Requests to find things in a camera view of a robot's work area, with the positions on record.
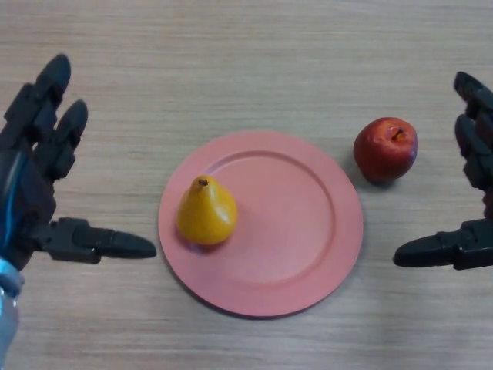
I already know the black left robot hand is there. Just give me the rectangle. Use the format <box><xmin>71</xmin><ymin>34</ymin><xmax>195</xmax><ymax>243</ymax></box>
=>
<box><xmin>0</xmin><ymin>53</ymin><xmax>158</xmax><ymax>273</ymax></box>

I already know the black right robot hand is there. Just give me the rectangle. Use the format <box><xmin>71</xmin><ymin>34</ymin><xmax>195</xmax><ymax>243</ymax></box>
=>
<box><xmin>393</xmin><ymin>71</ymin><xmax>493</xmax><ymax>271</ymax></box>

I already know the yellow pear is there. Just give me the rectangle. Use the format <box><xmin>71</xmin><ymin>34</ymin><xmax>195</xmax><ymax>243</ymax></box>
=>
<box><xmin>176</xmin><ymin>175</ymin><xmax>238</xmax><ymax>247</ymax></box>

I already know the pink round plate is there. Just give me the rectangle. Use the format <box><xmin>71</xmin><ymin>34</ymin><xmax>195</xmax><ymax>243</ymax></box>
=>
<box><xmin>157</xmin><ymin>129</ymin><xmax>364</xmax><ymax>319</ymax></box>

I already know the red apple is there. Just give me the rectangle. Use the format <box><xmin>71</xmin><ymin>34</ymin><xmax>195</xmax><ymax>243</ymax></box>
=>
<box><xmin>353</xmin><ymin>117</ymin><xmax>419</xmax><ymax>183</ymax></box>

